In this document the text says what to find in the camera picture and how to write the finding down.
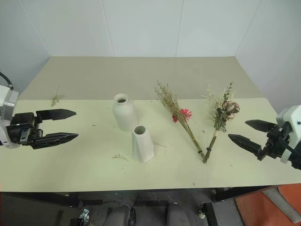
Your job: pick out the dried bouquet with red flower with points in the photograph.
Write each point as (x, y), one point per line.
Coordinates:
(175, 109)

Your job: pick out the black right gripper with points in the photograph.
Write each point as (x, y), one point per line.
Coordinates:
(274, 143)

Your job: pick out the dark grey rounded shape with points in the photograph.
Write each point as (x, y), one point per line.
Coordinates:
(120, 215)

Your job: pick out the orange floor mat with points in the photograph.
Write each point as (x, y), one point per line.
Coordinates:
(256, 212)

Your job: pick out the black table frame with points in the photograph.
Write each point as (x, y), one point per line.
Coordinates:
(58, 197)

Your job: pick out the loose dried grass sprig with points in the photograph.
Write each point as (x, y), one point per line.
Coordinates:
(55, 97)

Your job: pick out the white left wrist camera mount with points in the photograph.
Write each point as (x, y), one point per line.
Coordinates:
(7, 99)

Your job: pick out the pale green table sheet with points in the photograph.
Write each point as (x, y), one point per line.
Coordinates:
(82, 164)

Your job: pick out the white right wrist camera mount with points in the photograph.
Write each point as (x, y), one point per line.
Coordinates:
(292, 117)

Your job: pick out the white twisted vase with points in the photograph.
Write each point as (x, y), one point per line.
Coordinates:
(142, 146)

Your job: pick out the white bottle-shaped vase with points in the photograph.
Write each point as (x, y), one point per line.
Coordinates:
(124, 113)

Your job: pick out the dried bouquet with pink roses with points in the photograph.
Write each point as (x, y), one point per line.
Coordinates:
(224, 113)

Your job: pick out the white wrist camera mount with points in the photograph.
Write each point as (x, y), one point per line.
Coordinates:
(292, 117)
(7, 99)

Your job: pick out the metal caster wheel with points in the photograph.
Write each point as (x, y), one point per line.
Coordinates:
(84, 215)

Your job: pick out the tiny dried twig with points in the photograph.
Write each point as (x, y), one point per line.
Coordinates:
(120, 157)

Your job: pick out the thin dried twig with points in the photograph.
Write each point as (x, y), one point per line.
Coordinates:
(160, 144)

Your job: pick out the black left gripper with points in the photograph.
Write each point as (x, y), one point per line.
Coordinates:
(22, 128)

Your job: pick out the white caster wheel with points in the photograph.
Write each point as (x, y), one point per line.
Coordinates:
(201, 214)

